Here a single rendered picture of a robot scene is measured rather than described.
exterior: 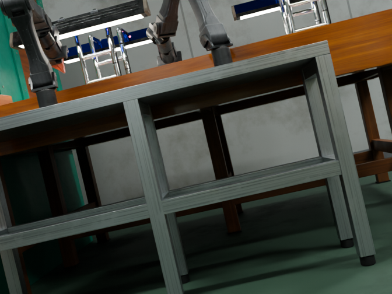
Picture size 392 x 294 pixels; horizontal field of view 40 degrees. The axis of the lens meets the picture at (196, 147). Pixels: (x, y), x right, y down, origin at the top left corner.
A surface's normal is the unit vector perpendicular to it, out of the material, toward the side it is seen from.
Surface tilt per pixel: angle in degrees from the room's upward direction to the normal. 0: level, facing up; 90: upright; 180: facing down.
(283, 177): 90
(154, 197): 90
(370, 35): 90
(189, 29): 90
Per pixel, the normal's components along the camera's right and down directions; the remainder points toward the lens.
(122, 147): -0.04, 0.03
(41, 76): 0.15, 0.49
